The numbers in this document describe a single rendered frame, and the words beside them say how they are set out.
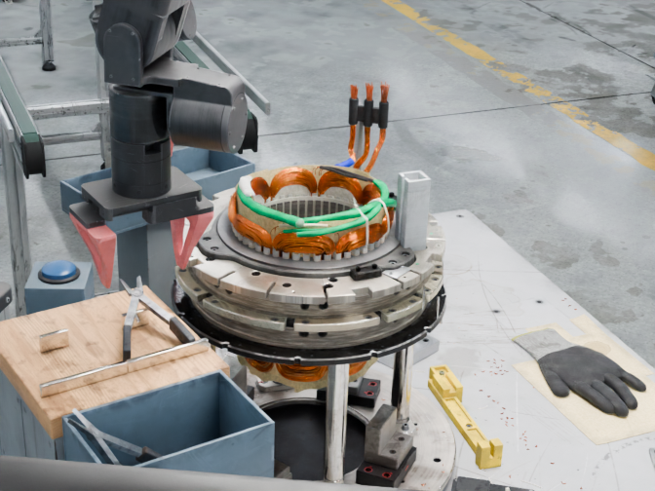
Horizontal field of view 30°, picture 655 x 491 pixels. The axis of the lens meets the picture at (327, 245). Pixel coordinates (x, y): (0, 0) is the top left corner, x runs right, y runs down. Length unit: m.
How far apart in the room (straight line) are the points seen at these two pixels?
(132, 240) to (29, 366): 0.48
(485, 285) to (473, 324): 0.14
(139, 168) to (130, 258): 0.57
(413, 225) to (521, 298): 0.63
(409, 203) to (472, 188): 3.01
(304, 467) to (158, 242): 0.37
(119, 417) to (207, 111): 0.31
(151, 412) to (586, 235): 3.02
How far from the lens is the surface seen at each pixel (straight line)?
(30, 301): 1.48
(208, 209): 1.21
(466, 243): 2.17
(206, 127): 1.12
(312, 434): 1.64
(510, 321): 1.94
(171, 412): 1.23
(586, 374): 1.79
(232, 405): 1.22
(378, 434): 1.50
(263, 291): 1.31
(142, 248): 1.69
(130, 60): 1.12
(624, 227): 4.21
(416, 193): 1.38
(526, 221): 4.17
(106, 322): 1.32
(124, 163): 1.17
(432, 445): 1.60
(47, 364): 1.26
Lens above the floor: 1.72
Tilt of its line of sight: 26 degrees down
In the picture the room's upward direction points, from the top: 2 degrees clockwise
